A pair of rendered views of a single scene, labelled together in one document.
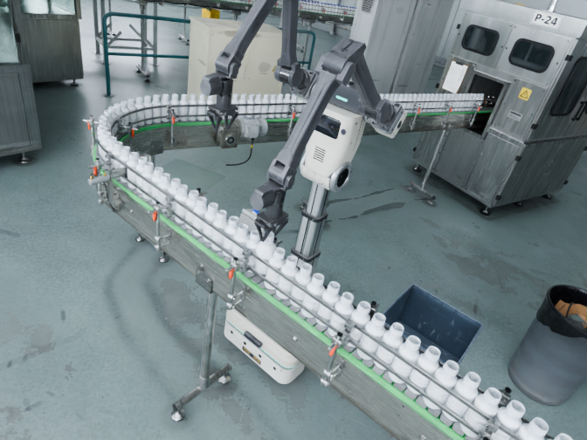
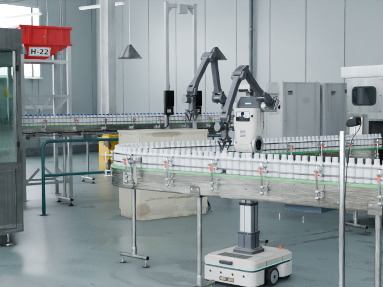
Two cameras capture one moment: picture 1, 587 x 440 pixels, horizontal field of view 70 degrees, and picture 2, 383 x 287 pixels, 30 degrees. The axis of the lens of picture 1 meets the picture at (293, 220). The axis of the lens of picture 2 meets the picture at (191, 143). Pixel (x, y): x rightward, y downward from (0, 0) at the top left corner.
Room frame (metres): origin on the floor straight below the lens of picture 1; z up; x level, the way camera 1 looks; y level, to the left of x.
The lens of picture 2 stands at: (-4.25, -0.18, 1.53)
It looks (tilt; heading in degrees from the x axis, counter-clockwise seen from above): 3 degrees down; 5
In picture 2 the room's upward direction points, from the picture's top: straight up
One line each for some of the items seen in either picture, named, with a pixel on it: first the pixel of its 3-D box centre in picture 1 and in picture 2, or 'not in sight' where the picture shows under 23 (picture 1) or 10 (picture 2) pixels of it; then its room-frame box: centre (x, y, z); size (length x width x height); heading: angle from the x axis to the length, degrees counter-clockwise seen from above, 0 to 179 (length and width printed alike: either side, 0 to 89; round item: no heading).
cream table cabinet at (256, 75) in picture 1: (236, 73); (162, 172); (5.56, 1.13, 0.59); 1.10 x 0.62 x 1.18; 129
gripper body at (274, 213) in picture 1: (273, 209); (224, 135); (1.22, 0.07, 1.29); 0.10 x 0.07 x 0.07; 146
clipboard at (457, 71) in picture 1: (454, 76); (355, 128); (4.90, -1.40, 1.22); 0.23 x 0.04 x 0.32; 39
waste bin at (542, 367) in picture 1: (561, 348); not in sight; (1.93, -1.75, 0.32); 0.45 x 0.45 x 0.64
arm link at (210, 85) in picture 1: (217, 78); (188, 95); (1.54, 0.38, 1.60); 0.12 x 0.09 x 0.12; 147
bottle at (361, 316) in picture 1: (358, 323); (270, 165); (0.99, -0.27, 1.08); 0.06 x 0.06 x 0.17
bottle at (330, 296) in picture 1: (328, 303); (256, 164); (1.05, -0.17, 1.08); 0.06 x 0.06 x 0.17
